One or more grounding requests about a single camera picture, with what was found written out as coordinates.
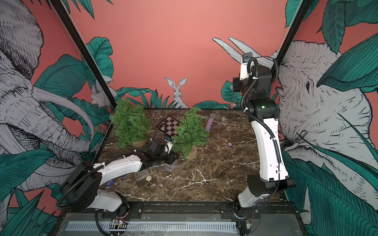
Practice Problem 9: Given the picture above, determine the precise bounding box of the small christmas tree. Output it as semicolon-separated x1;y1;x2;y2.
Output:
172;107;209;159
110;99;152;148

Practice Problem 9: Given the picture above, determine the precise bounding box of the clear battery box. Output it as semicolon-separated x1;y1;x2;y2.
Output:
135;169;149;181
164;161;177;172

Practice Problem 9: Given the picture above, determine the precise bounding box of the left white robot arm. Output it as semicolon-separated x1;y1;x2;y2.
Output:
56;138;179;218

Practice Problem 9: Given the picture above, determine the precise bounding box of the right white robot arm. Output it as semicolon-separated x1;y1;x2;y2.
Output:
233;65;296;219

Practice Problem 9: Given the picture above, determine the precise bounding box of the brown checkered chess board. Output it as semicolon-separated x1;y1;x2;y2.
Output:
157;116;179;137

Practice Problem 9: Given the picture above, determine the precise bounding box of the purple glitter tube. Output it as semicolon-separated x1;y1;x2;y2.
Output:
205;113;216;132

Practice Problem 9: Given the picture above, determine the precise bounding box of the dark blue round lid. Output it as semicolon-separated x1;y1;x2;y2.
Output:
105;179;115;189

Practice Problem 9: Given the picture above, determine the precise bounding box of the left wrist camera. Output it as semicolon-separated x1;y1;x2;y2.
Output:
164;141;173;154

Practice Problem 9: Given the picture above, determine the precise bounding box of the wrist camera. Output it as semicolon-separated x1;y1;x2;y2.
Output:
164;141;173;154
239;52;253;81

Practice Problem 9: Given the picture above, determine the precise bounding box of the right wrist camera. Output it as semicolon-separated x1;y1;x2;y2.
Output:
239;52;253;81

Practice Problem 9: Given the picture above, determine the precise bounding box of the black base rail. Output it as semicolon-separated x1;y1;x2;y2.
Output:
102;201;298;220

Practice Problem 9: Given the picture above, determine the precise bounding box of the white slotted cable duct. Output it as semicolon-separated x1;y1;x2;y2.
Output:
64;221;237;234

